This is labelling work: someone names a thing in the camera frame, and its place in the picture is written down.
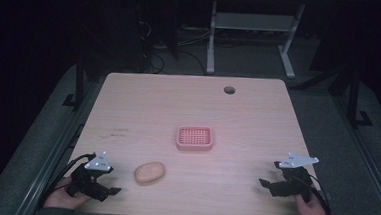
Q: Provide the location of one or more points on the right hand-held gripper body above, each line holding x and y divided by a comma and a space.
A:
294, 184

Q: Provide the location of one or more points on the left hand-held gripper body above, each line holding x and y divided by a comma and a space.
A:
88, 181

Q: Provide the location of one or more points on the tan potato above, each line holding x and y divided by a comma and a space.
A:
149, 172

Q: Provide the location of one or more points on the pink soap dish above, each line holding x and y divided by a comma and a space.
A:
194, 138

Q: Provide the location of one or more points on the person's right hand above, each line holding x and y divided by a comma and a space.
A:
313, 210

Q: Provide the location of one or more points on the person's left hand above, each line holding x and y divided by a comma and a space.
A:
60, 198

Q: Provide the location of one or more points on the black metal stand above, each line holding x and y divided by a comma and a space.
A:
354, 97
79, 80

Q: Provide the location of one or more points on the white metal desk frame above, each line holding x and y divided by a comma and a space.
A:
250, 22

